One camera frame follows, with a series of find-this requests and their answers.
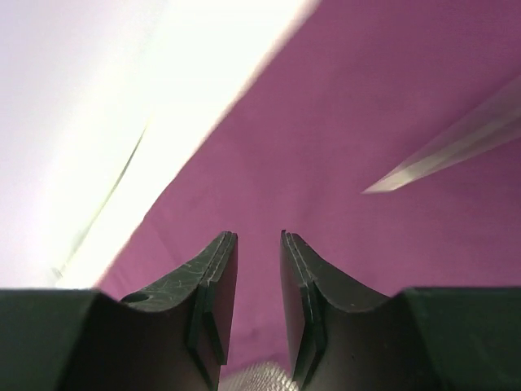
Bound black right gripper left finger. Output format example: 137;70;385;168
1;231;238;390

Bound purple surgical drape cloth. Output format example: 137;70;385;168
100;1;520;370

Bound steel surgical forceps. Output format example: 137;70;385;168
363;77;520;194

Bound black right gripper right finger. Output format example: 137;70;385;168
280;231;520;390

